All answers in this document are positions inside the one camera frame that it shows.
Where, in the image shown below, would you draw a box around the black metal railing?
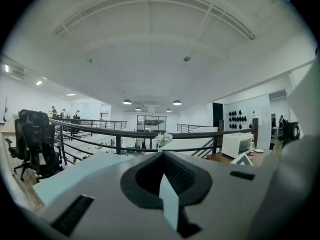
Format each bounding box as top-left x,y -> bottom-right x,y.
48,117 -> 259,165

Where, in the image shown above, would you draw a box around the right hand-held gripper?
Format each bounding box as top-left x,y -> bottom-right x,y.
251,57 -> 320,240

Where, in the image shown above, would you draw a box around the black mesh office chair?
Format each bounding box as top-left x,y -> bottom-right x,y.
18,108 -> 64,180
4,118 -> 33,182

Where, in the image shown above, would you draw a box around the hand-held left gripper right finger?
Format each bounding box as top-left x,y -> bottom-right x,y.
163,150 -> 272,240

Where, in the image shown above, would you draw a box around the red label plastic bottle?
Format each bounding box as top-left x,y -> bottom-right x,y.
248,139 -> 256,159

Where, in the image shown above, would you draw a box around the group of black wall-mounted items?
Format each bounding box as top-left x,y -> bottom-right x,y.
227,109 -> 249,131

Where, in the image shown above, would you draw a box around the dark wooden side table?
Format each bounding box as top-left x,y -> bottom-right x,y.
206,147 -> 276,167

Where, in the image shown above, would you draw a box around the white toaster oven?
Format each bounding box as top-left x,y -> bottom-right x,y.
221,132 -> 255,159

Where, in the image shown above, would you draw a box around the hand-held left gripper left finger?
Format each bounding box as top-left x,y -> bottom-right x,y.
29,151 -> 176,240

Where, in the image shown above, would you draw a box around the white flowers in vase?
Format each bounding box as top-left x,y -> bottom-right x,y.
153,131 -> 175,151

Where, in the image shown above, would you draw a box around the light blue table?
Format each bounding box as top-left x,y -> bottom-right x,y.
32,150 -> 254,231

